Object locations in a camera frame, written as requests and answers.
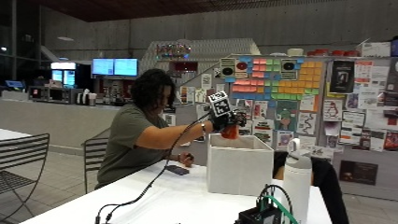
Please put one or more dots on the red cup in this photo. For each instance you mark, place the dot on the red cup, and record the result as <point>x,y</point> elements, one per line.
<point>230,132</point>

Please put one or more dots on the white cube of black markers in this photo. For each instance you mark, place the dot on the white cube of black markers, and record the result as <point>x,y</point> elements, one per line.
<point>220,104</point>

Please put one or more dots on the white open box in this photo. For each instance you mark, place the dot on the white open box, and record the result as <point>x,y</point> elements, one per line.
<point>238,168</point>

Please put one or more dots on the patch of coloured sticky notes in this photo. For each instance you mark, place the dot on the patch of coloured sticky notes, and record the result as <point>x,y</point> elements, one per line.
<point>286,82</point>

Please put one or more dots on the dark phone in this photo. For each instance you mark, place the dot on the dark phone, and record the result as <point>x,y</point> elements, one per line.
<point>177,170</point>

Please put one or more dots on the white round container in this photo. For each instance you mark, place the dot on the white round container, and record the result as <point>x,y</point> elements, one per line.
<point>294,52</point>

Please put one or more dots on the colourful neon sign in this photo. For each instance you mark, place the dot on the colourful neon sign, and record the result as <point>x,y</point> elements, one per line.
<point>173,50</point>

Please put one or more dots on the the person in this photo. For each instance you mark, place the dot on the the person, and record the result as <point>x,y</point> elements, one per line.
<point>124,140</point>

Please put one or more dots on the black poster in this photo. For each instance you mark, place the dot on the black poster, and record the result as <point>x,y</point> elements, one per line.
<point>342,76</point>

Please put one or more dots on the group of paper flyers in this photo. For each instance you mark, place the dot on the group of paper flyers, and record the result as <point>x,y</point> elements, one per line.
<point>365,118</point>

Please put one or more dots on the row of red containers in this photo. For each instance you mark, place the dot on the row of red containers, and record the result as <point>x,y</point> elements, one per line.
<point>331,53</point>

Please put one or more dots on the black jacket on chair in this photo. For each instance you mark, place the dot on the black jacket on chair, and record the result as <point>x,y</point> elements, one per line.
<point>329,186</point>

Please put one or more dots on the black electronics box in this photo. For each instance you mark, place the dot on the black electronics box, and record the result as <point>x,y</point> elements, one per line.
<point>258,216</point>

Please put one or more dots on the dark landscape poster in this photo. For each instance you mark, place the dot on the dark landscape poster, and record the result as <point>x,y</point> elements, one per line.
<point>358,172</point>

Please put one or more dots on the black slatted metal chair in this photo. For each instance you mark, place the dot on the black slatted metal chair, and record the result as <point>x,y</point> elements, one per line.
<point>20,155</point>
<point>95,155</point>

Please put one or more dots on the white cardboard box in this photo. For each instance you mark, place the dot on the white cardboard box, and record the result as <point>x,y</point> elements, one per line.
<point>375,49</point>

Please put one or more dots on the lit drinks fridge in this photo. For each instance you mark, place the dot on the lit drinks fridge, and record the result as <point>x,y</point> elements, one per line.
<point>63,74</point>

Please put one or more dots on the grey service counter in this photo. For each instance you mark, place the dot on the grey service counter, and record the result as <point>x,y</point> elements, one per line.
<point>53,121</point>

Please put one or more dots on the grey microwave oven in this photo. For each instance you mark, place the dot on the grey microwave oven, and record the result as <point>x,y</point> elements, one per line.
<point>52,95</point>

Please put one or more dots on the blue wall screen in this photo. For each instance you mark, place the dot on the blue wall screen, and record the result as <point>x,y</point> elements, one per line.
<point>103,66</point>
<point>125,67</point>

